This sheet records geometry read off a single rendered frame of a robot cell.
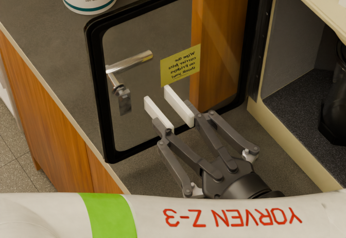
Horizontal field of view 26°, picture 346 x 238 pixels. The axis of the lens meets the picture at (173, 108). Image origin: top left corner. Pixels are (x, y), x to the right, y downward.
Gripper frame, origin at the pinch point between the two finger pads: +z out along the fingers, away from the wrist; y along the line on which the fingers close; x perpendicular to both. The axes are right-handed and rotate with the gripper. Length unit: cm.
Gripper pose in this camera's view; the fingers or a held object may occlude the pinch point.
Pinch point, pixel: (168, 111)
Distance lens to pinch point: 112.3
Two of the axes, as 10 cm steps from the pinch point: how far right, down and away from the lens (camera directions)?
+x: 0.0, 5.8, 8.2
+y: -8.2, 4.7, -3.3
